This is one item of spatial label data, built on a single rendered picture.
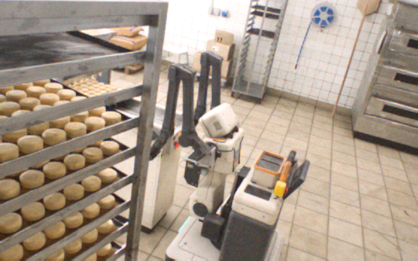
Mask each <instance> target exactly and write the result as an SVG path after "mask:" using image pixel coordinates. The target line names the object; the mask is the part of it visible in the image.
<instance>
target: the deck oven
mask: <svg viewBox="0 0 418 261"><path fill-rule="evenodd" d="M388 1H389V3H388V6H387V9H386V11H385V14H384V18H383V19H382V21H381V25H380V29H379V32H378V35H377V37H376V39H375V43H374V46H373V48H372V51H371V53H370V56H369V59H368V64H367V66H366V69H365V72H364V75H363V77H362V79H361V83H360V86H359V88H358V91H357V93H356V96H355V100H354V104H353V106H352V129H353V137H355V138H357V139H362V140H365V141H367V142H372V143H375V144H378V145H383V146H385V147H388V148H392V149H395V150H398V151H403V152H405V153H408V154H412V155H416V156H418V0H388ZM388 26H389V27H388ZM387 28H388V29H387ZM386 29H387V30H386ZM384 31H386V35H385V36H384V39H383V40H382V44H381V48H380V50H379V53H378V54H376V49H377V46H378V42H379V40H380V39H381V36H382V34H383V32H384Z"/></svg>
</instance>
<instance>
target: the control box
mask: <svg viewBox="0 0 418 261"><path fill-rule="evenodd" d="M181 131H182V125H181V126H180V127H178V128H177V129H175V132H174V136H175V140H173V138H174V136H171V137H170V138H169V139H168V140H167V141H166V150H165V154H168V155H170V154H171V153H172V152H173V151H174V150H175V149H176V145H174V144H175V141H177V142H178V135H179V133H180V132H181ZM178 144H179V143H177V145H178ZM179 146H180V144H179ZM177 148H178V147H177Z"/></svg>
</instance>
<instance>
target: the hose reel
mask: <svg viewBox="0 0 418 261"><path fill-rule="evenodd" d="M310 21H311V22H310V24H312V25H313V26H314V27H316V28H318V29H321V30H320V32H323V29H327V28H330V27H332V26H333V25H334V23H335V22H336V21H337V9H336V8H335V6H334V5H332V4H330V3H328V2H323V3H320V4H318V5H316V6H315V7H313V9H312V10H311V14H310ZM310 24H309V26H308V28H309V27H310ZM308 31H309V29H308V30H307V33H306V35H305V38H304V41H303V43H302V46H303V44H304V42H305V39H306V36H307V34H308ZM301 50H302V47H301V49H300V52H299V56H300V54H301ZM299 56H298V59H297V62H296V65H295V69H296V67H297V63H298V61H299Z"/></svg>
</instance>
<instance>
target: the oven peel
mask: <svg viewBox="0 0 418 261"><path fill-rule="evenodd" d="M379 1H380V0H358V3H357V8H358V9H359V11H360V12H361V14H362V21H361V26H360V28H359V31H358V35H357V37H356V40H355V44H354V47H353V49H352V53H351V55H350V61H349V65H348V67H347V70H346V73H345V76H344V79H343V82H342V85H341V88H340V91H339V93H338V96H337V100H336V104H335V107H334V111H333V113H332V116H334V113H335V111H336V106H337V102H338V100H339V97H340V94H341V91H342V89H343V85H344V83H345V80H346V76H347V74H348V71H349V68H350V66H351V60H352V56H353V54H354V51H355V47H356V45H357V42H358V38H359V35H360V32H361V29H362V26H363V21H364V17H365V16H366V15H368V14H370V13H372V12H374V11H376V10H377V7H378V3H379Z"/></svg>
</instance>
